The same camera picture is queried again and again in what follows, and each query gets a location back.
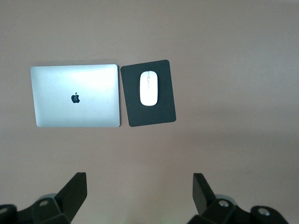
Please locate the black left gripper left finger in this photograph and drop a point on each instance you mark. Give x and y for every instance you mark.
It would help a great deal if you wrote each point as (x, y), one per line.
(69, 197)

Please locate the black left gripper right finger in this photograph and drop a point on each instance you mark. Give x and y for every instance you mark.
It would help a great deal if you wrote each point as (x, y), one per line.
(203, 199)

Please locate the white computer mouse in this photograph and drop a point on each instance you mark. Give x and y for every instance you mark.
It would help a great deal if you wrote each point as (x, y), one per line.
(149, 93)

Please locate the black mouse pad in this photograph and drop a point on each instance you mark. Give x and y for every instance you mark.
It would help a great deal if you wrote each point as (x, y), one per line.
(130, 112)

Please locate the silver laptop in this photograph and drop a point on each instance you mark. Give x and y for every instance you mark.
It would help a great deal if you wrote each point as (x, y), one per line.
(58, 105)

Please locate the brown table cover mat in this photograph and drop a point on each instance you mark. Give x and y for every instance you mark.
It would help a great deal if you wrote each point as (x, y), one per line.
(210, 35)

